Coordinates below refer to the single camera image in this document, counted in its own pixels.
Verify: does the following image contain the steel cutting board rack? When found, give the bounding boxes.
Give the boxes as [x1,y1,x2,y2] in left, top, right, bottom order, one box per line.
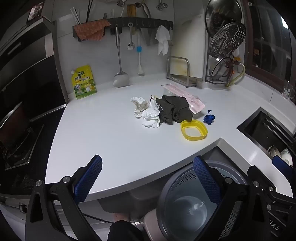
[166,56,197,88]

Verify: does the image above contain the crumpled white tissue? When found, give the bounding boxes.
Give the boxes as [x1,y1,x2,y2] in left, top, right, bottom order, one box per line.
[142,102,161,128]

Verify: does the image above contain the black cable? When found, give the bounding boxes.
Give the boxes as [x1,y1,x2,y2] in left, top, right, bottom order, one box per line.
[81,213,114,224]

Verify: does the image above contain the gas stove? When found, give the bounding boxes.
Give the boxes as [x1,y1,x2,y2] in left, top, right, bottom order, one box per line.
[0,102,67,172]

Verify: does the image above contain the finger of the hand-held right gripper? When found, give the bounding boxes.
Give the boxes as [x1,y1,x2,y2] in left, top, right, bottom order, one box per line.
[262,155,296,201]

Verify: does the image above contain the small blue plastic piece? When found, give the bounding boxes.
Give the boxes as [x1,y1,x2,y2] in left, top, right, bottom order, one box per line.
[203,110,215,125]

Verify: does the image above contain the white chopsticks bundle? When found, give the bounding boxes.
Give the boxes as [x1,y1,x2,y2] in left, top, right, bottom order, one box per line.
[70,7,82,25]

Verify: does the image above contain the steel knife blade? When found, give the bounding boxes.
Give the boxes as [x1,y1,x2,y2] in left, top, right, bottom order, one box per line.
[141,28,156,46]

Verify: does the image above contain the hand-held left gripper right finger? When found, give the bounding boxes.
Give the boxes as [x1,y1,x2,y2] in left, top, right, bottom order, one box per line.
[193,156,271,241]

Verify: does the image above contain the dark kitchen sink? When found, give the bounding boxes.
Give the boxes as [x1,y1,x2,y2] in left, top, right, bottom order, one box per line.
[236,107,296,163]

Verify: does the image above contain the steel spoon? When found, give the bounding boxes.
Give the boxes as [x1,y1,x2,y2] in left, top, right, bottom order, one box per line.
[127,27,135,51]

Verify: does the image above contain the pink packet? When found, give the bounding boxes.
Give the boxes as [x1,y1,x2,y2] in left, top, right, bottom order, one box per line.
[162,84,206,114]

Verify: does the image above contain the grey perforated trash bin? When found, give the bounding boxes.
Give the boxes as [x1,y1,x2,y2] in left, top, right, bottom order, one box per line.
[156,160,250,241]

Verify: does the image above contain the black range hood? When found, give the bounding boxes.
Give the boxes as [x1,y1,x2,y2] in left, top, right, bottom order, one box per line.
[0,16,56,93]

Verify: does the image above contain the orange dishcloth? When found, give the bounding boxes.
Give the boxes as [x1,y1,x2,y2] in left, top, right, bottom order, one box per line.
[73,20,111,42]

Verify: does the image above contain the steel spatula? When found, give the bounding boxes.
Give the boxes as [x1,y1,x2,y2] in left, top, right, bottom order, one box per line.
[113,25,130,88]

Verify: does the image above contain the white bottle brush blue band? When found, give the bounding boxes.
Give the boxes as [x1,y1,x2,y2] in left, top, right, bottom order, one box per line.
[136,30,145,75]

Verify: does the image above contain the yellow seasoning pouch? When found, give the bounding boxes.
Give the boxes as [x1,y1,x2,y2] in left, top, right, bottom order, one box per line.
[70,65,97,100]

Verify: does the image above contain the person's dark pants leg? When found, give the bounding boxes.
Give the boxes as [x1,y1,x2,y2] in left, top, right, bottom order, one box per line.
[107,220,144,241]

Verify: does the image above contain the dark window frame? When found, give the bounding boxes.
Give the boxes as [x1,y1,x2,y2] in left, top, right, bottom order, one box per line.
[245,0,294,78]

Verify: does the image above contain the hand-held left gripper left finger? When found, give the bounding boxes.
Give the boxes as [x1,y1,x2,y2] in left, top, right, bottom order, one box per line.
[25,154,103,241]

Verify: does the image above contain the white hanging cloth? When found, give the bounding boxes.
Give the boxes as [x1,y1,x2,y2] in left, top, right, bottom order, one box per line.
[155,25,173,56]

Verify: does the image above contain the yellow gas hose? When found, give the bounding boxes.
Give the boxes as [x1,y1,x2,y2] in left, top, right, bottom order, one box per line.
[225,62,246,88]

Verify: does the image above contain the dark grey cloth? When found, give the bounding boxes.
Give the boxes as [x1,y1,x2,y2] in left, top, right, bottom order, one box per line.
[156,95,193,125]

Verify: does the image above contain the brown gas valve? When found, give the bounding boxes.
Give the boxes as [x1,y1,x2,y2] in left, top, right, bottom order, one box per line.
[227,57,242,70]

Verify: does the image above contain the white cutting board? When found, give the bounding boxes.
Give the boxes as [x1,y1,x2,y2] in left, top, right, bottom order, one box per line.
[170,12,206,79]

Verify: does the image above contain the black wall utensil rack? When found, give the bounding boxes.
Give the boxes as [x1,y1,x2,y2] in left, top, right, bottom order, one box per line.
[72,18,174,42]

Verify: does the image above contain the dark printed box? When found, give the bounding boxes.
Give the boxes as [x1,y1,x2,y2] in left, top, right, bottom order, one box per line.
[26,1,45,24]

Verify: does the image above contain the perforated steel steamer plate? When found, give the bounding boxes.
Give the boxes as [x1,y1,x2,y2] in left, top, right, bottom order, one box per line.
[208,22,247,57]

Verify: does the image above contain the crumpled white paper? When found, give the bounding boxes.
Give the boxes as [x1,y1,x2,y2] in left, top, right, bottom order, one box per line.
[130,96,149,118]

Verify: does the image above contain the yellow plastic lid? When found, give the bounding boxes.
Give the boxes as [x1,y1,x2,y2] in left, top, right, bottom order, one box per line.
[180,119,208,141]

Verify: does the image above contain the white dishes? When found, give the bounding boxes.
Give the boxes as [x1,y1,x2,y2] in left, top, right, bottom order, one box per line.
[268,146,294,166]

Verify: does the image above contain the printed glass mug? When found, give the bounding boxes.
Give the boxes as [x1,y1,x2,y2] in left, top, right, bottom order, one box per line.
[282,81,296,100]

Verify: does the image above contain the beige plastic container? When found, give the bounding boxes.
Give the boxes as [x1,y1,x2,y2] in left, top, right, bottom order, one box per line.
[143,208,160,241]

